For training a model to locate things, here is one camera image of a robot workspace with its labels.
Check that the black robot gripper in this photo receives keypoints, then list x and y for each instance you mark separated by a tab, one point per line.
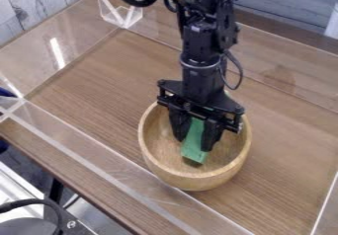
197	97

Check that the green rectangular block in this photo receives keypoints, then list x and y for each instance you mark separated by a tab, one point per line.
190	147

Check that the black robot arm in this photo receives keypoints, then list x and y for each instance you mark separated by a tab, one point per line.
208	28

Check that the brown wooden bowl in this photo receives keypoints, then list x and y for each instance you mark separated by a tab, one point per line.
178	162

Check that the black table leg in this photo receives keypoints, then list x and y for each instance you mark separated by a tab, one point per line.
57	191

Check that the clear acrylic tray wall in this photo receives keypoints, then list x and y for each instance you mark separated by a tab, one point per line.
82	116

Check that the metal table bracket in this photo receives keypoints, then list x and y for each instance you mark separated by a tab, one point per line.
71	225

